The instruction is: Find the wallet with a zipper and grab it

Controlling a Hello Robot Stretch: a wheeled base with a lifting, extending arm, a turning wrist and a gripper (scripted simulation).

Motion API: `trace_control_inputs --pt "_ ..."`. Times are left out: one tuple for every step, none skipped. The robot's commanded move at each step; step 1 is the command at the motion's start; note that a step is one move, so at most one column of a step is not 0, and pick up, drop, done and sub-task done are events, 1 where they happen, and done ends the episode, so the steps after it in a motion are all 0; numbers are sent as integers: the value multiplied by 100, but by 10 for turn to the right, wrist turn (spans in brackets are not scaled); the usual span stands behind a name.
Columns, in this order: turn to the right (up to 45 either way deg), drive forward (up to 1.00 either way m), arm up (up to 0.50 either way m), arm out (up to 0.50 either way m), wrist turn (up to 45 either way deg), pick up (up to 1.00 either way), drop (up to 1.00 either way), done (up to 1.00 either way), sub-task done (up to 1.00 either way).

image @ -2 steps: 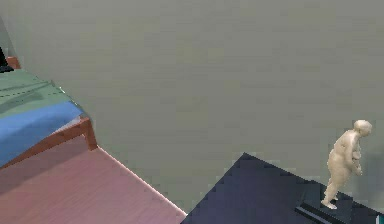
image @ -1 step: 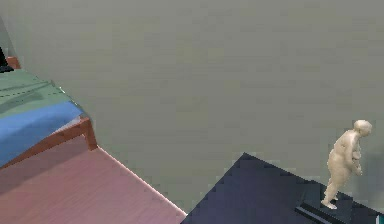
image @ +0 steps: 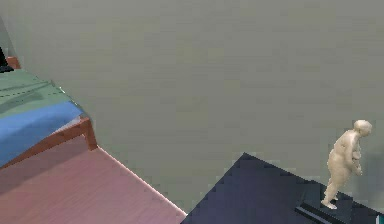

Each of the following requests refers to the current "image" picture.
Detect beige human figure statue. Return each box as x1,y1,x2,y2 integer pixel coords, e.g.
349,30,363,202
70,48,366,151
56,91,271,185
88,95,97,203
320,119,374,211

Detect wooden bed with blue-green cover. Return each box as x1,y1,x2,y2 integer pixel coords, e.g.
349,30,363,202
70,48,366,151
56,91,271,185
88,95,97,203
0,68,99,170

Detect black flat slab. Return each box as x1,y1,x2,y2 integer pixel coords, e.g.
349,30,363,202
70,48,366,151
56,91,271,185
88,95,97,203
294,180,384,224

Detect black object with brown base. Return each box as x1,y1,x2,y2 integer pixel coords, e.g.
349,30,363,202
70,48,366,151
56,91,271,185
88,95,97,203
0,46,22,74

